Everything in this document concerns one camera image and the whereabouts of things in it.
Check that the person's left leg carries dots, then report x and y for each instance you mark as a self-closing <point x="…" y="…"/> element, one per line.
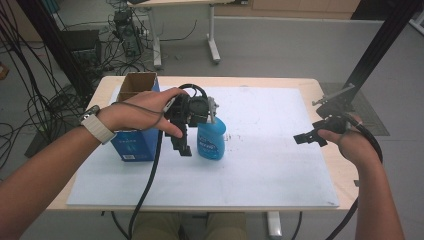
<point x="155" y="226"/>

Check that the white table leg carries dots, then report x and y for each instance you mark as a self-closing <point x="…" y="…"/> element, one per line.
<point x="274" y="224"/>

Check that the white band wristwatch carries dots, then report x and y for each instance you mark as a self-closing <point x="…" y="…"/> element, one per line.
<point x="98" y="128"/>

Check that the person's left hand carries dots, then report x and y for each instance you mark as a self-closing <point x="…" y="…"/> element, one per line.
<point x="133" y="111"/>

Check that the black equipment box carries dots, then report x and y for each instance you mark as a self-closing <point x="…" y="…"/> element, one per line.
<point x="83" y="43"/>

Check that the blue cardboard box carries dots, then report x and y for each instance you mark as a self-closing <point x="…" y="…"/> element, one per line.
<point x="138" y="145"/>

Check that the person's leg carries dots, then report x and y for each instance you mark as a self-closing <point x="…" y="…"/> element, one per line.
<point x="155" y="226"/>
<point x="226" y="226"/>

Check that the person's right leg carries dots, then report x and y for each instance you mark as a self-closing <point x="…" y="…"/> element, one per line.
<point x="226" y="226"/>

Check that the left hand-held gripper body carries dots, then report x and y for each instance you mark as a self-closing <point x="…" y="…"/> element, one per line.
<point x="195" y="108"/>

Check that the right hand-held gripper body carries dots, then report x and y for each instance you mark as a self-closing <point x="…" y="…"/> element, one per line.
<point x="333" y="113"/>

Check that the black metal frame post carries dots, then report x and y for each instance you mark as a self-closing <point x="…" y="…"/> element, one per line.
<point x="380" y="46"/>
<point x="56" y="46"/>

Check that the person's right hand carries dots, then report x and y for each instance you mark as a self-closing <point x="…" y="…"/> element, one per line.
<point x="358" y="145"/>

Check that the white-legged wooden desk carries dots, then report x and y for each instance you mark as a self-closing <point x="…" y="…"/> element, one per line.
<point x="213" y="43"/>

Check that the blue plastic bottle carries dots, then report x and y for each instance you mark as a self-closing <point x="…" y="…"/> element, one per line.
<point x="211" y="141"/>

